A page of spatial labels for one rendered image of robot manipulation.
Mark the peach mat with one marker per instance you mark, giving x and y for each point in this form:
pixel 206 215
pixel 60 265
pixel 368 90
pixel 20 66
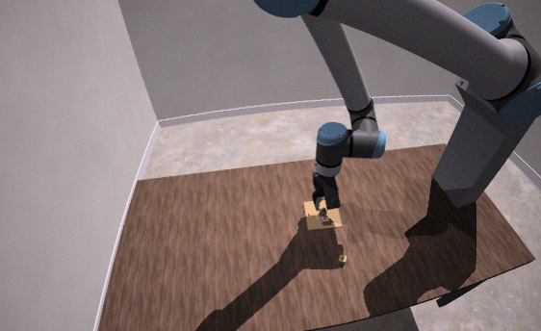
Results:
pixel 313 218

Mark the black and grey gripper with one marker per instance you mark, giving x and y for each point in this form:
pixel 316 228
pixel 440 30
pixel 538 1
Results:
pixel 318 194

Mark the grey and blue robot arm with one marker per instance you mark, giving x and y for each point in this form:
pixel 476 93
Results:
pixel 503 67

